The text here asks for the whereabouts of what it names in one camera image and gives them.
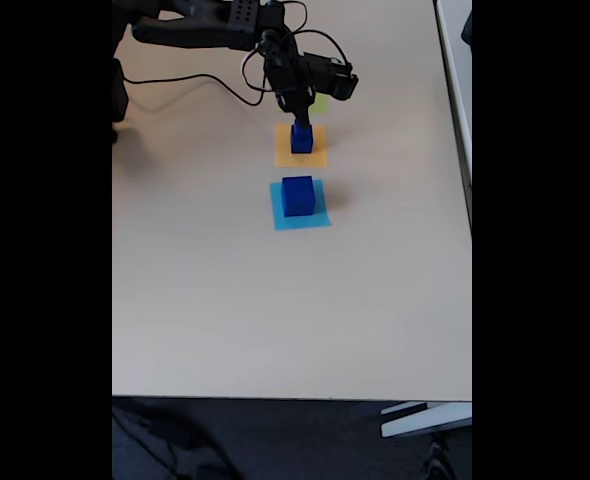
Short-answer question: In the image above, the medium blue cube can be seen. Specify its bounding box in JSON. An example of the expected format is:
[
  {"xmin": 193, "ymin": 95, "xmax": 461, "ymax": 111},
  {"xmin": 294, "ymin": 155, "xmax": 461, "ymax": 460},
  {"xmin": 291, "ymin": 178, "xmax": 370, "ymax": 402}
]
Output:
[{"xmin": 290, "ymin": 124, "xmax": 315, "ymax": 155}]

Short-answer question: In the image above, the largest blue cube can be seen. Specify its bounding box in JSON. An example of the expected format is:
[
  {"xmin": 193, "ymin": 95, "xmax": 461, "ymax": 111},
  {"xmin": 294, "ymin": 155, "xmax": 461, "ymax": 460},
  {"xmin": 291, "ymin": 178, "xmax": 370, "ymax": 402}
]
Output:
[{"xmin": 281, "ymin": 175, "xmax": 318, "ymax": 218}]

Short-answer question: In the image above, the green paper square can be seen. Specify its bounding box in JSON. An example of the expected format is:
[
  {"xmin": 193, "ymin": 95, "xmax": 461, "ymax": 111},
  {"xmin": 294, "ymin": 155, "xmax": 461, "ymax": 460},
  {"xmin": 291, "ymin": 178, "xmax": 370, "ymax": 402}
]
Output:
[{"xmin": 277, "ymin": 93, "xmax": 329, "ymax": 115}]

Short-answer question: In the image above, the orange paper square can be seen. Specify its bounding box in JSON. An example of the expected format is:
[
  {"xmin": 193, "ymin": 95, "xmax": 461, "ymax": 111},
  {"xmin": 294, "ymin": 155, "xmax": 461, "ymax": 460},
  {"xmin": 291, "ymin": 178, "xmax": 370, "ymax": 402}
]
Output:
[{"xmin": 273, "ymin": 123, "xmax": 328, "ymax": 169}]

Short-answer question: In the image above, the light blue paper square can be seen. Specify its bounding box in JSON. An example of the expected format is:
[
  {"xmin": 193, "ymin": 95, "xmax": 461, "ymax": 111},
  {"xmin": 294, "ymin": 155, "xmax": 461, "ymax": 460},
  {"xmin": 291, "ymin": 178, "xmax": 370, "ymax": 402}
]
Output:
[{"xmin": 268, "ymin": 179, "xmax": 332, "ymax": 232}]

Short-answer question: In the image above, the white side table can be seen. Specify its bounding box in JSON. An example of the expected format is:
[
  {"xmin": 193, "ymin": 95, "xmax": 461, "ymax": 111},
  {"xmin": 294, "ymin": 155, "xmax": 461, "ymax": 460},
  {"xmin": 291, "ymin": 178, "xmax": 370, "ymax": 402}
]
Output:
[{"xmin": 433, "ymin": 0, "xmax": 473, "ymax": 231}]

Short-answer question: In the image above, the white table foot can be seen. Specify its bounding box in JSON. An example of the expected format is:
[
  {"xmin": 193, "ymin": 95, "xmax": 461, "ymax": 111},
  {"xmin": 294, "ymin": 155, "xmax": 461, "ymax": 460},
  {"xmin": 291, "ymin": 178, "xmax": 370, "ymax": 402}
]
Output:
[{"xmin": 379, "ymin": 400, "xmax": 473, "ymax": 439}]

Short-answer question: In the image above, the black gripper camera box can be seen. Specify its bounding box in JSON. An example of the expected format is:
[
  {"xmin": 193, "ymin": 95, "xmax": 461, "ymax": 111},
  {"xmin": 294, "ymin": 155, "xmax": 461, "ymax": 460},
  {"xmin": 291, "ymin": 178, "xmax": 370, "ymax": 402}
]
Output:
[{"xmin": 304, "ymin": 51, "xmax": 360, "ymax": 101}]

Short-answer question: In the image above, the black camera cable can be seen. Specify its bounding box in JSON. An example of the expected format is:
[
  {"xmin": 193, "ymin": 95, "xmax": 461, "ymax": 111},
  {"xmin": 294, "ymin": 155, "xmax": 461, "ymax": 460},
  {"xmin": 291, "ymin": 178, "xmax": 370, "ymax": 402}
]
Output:
[{"xmin": 123, "ymin": 0, "xmax": 354, "ymax": 107}]

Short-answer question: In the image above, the black floor cable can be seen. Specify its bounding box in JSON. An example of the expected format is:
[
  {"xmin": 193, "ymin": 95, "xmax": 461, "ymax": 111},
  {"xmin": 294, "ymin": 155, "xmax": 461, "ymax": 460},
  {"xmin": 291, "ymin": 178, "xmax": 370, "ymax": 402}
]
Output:
[{"xmin": 112, "ymin": 402, "xmax": 236, "ymax": 480}]

